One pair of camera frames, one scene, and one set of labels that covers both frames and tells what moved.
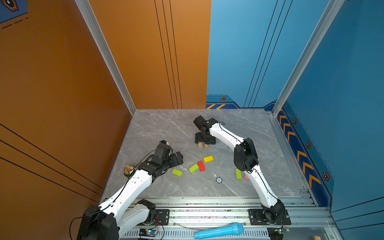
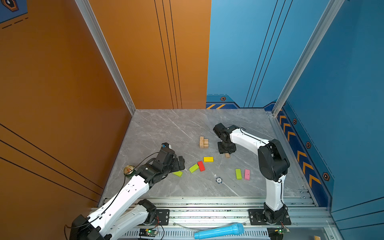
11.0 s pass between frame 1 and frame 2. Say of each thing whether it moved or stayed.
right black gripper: moved
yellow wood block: stayed
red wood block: stayed
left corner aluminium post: stayed
